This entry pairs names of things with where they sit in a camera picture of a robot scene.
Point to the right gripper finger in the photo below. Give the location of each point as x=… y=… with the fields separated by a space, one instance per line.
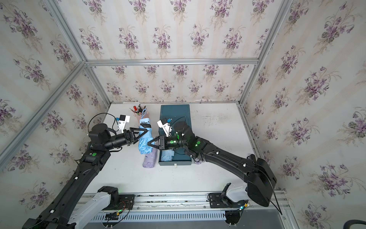
x=155 y=140
x=154 y=145

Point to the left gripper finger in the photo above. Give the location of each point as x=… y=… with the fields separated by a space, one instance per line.
x=140 y=139
x=138 y=132

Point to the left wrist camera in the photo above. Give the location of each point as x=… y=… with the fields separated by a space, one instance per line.
x=122 y=121

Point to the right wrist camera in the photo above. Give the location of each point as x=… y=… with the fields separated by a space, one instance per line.
x=165 y=125

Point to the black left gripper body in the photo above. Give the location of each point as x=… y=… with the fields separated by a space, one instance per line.
x=127 y=138

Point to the purple umbrella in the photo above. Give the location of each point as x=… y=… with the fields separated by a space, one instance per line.
x=150 y=159
x=199 y=162

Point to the teal drawer cabinet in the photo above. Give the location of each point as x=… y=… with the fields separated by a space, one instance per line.
x=177 y=113

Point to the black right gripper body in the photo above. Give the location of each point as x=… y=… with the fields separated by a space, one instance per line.
x=164 y=142

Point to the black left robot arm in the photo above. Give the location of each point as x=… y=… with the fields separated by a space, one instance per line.
x=61 y=213

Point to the blue umbrella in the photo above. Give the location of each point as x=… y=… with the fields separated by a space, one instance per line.
x=143 y=146
x=167 y=155

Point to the aluminium rail beam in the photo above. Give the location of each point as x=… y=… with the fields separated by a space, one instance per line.
x=192 y=201

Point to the pink pen holder cup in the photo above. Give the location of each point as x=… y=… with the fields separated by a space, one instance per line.
x=139 y=110

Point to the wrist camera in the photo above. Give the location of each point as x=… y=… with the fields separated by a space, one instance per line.
x=165 y=125
x=122 y=121

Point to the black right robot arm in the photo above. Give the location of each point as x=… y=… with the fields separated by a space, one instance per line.
x=258 y=179

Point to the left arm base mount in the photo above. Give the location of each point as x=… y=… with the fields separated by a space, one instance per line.
x=116 y=201

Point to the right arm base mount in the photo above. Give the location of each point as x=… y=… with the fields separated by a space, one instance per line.
x=233 y=196

